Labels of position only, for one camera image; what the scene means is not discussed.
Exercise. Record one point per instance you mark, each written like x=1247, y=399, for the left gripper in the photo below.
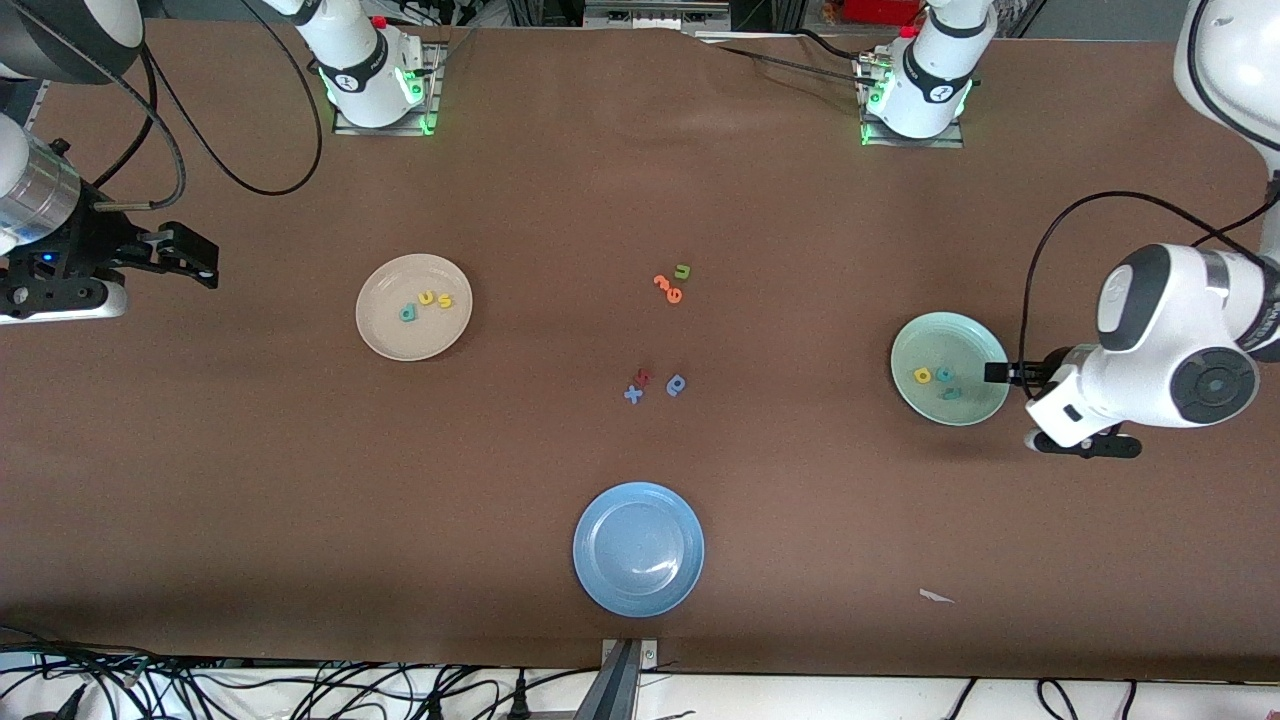
x=1050, y=366

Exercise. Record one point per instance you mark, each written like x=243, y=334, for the black jack plug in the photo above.
x=65, y=705

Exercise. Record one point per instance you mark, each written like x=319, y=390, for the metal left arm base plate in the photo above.
x=950, y=143

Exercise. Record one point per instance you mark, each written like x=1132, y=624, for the metal table bracket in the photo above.
x=620, y=675

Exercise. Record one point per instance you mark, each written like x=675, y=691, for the blue plate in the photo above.
x=638, y=549

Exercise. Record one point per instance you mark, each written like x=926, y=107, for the white paper scrap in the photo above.
x=934, y=596

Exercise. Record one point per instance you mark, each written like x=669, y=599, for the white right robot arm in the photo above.
x=360, y=60

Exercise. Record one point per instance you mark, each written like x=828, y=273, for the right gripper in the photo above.
x=88, y=243

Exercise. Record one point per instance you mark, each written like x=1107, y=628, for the blue foam letter a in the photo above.
x=677, y=386

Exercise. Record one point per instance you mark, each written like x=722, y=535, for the beige brown plate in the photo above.
x=400, y=335

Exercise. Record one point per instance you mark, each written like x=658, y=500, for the red box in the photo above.
x=880, y=10

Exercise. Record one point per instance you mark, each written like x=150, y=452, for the long aluminium profile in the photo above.
x=35, y=100

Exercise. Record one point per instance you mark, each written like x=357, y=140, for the pale green plate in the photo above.
x=965, y=340

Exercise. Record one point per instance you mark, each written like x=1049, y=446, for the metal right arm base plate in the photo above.
x=432, y=100

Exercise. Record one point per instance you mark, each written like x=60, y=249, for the grey metal device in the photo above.
x=655, y=15

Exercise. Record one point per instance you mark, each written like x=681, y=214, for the black power plug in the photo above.
x=519, y=700
x=435, y=708

